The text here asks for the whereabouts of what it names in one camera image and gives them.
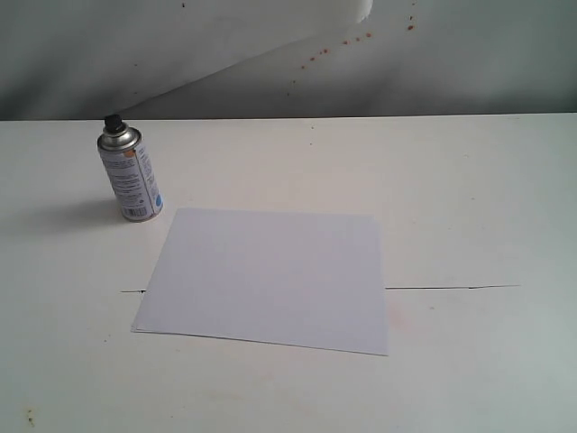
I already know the silver spray can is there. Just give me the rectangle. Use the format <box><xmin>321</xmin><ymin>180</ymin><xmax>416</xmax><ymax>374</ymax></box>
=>
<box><xmin>96</xmin><ymin>115</ymin><xmax>163</xmax><ymax>222</ymax></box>

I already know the white paper sheet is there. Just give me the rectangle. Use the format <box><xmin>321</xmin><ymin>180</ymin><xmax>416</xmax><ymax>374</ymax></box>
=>
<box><xmin>133</xmin><ymin>208</ymin><xmax>388</xmax><ymax>355</ymax></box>

